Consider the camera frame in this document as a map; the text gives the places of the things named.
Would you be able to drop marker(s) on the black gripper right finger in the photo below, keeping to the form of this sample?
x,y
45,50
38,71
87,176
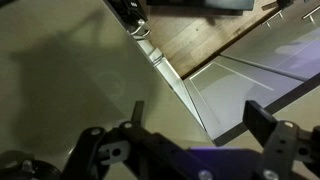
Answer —
x,y
260,121

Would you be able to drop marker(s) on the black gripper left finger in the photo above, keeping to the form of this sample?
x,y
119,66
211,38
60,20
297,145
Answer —
x,y
138,113

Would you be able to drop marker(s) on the white base cabinet door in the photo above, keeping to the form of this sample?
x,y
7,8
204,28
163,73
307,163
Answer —
x,y
168,71

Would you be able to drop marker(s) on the stainless glass-door beverage cooler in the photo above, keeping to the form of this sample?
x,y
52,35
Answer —
x,y
128,10

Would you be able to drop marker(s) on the grey-white floor cabinet fronts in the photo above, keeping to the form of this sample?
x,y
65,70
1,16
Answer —
x,y
233,90

